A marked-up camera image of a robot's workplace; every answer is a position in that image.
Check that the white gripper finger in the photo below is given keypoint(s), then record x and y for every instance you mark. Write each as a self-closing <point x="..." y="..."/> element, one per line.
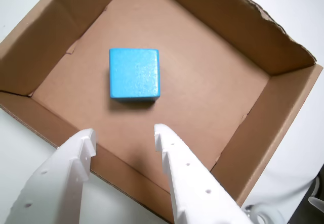
<point x="195" y="191"/>
<point x="55" y="183"/>

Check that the blue cube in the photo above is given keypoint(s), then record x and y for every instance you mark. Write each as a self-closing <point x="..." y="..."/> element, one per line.
<point x="134" y="72"/>

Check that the brown cardboard box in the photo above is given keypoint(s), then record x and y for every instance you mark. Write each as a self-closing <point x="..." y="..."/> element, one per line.
<point x="202" y="82"/>

